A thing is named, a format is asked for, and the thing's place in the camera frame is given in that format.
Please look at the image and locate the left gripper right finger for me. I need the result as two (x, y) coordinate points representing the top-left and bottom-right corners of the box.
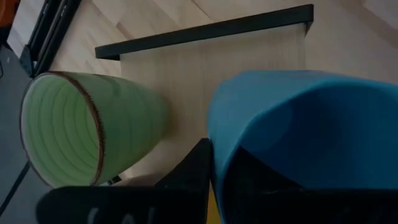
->
(222, 146), (312, 224)

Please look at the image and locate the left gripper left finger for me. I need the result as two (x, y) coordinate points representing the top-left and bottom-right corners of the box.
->
(154, 138), (215, 224)

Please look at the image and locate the blue mug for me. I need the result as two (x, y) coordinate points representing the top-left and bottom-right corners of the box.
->
(206, 70), (398, 224)

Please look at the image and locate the green mug white handle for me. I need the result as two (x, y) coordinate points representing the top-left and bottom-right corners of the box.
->
(19, 70), (171, 189)

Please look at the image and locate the yellow mug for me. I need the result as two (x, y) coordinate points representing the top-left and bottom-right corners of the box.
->
(206, 183), (222, 224)

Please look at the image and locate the wooden rack board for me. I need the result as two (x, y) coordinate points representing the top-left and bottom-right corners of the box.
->
(95, 3), (314, 187)

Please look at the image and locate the orange vacuum cleaner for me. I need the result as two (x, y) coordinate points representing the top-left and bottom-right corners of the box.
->
(0, 0), (20, 29)

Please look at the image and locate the black metal table frame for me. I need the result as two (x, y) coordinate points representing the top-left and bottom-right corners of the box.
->
(18, 0), (82, 78)

